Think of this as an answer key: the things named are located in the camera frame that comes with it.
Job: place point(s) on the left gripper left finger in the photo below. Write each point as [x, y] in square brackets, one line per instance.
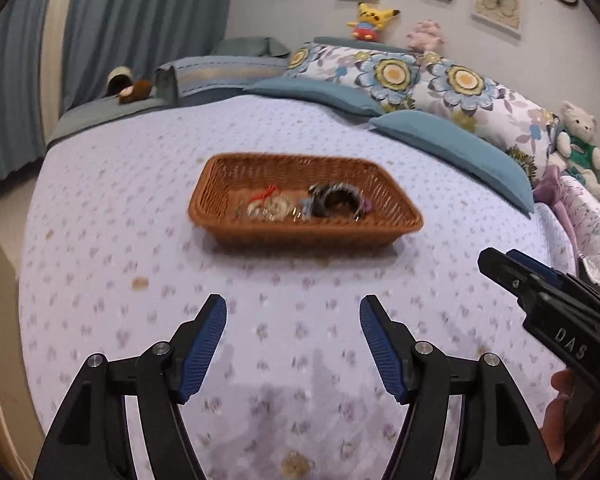
[193, 346]

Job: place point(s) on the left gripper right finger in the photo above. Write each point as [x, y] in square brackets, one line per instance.
[391, 345]

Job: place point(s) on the right hand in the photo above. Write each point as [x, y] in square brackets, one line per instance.
[553, 428]

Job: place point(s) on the lavender floral bedspread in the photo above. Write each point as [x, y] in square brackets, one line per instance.
[112, 263]

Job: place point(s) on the brown wicker basket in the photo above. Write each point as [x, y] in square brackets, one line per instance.
[275, 200]

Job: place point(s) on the white teddy bear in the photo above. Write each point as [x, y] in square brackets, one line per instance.
[575, 149]

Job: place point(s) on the right teal pillow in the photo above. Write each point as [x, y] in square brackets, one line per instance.
[461, 149]

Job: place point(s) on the teal pillow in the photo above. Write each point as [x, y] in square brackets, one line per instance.
[346, 99]
[461, 149]

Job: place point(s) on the left teal pillow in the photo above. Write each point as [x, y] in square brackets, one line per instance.
[346, 99]

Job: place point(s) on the right floral pillow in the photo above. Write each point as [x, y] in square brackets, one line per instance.
[522, 129]

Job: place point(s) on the floral pillow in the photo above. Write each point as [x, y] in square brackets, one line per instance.
[387, 77]
[522, 129]

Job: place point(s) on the folded teal blanket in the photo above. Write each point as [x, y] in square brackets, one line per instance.
[205, 79]

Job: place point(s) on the left floral pillow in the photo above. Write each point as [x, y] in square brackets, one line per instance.
[387, 77]

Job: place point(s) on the brown plush toy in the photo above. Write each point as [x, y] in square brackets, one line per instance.
[122, 85]

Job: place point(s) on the pink plush toy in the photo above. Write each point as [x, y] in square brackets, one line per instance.
[425, 36]

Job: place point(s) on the Pikachu plush toy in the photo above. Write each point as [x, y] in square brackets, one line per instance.
[371, 22]

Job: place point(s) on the blue curtain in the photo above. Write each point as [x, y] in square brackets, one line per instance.
[57, 54]

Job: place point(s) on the butterfly picture frame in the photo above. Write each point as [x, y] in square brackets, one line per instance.
[503, 14]

